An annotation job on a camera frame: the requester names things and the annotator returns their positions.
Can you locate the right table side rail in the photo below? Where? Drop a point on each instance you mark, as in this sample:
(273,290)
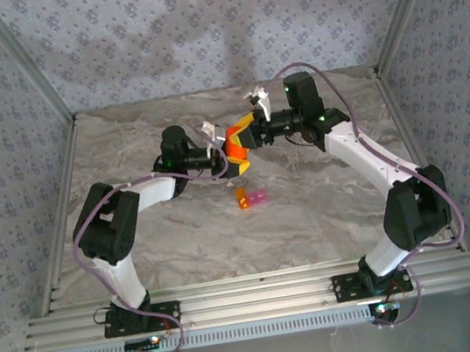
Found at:
(417,157)

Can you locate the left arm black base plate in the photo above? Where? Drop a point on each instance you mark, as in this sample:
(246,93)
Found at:
(167,312)

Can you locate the orange pill container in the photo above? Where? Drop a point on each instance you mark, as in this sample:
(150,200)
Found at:
(242,194)

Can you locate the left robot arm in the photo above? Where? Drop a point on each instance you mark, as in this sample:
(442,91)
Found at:
(124,281)

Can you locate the table side rail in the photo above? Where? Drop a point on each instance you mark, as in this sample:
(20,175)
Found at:
(61,211)
(417,157)

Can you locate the aluminium corner post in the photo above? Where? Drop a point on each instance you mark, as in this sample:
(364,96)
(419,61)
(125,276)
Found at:
(404,4)
(25,61)

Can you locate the left table side rail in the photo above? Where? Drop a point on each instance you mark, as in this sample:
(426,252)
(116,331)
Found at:
(61,211)

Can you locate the white pill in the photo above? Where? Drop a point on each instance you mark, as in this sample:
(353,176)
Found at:
(244,203)

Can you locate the pink pill container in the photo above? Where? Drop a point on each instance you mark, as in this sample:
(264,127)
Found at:
(258,197)

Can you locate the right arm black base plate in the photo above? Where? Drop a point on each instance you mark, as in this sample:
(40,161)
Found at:
(344,288)

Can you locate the aluminium mounting rail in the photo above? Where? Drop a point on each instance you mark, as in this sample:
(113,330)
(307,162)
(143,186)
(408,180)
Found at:
(257,296)

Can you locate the right aluminium corner post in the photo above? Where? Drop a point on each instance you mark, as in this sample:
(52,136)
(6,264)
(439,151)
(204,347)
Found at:
(404,4)

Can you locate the left aluminium corner post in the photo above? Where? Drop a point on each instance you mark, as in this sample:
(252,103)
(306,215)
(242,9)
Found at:
(25,61)

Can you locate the orange pill bottle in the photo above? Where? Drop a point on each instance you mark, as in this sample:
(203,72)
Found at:
(237,147)

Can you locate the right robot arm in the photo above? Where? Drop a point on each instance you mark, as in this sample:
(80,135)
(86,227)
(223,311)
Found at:
(368,151)

